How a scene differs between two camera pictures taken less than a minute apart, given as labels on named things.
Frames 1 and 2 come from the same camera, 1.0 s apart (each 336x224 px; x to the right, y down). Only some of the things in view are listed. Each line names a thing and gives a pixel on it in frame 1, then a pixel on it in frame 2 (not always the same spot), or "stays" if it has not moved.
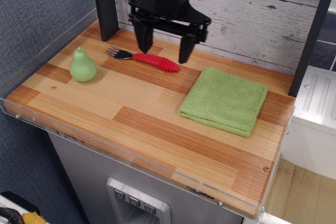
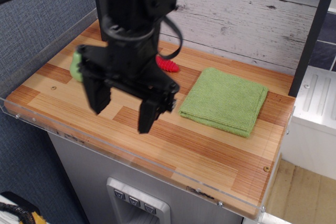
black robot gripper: (170, 9) -> (129, 61)
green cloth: (223, 101) stays
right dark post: (309, 46) stays
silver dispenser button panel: (132, 205) stays
